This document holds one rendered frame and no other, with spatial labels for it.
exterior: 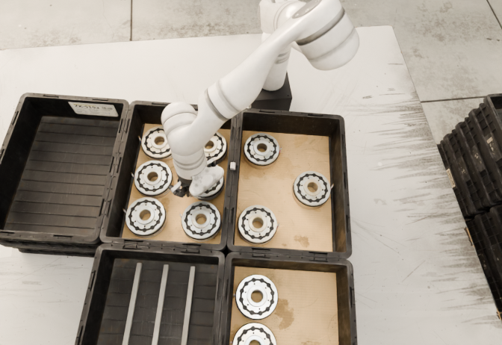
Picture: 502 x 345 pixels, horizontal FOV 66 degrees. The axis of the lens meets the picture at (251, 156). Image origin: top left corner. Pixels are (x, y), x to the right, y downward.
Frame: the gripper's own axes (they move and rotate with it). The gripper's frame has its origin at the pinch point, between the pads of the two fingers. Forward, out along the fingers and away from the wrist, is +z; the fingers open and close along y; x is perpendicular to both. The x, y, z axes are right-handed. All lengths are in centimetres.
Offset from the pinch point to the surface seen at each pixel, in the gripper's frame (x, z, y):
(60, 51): -81, 17, 1
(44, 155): -37.0, 4.5, 25.9
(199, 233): 10.1, 1.3, 7.1
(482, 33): 6, 87, -222
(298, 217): 23.7, 4.2, -16.2
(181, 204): 0.0, 4.3, 5.6
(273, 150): 5.4, 1.0, -23.8
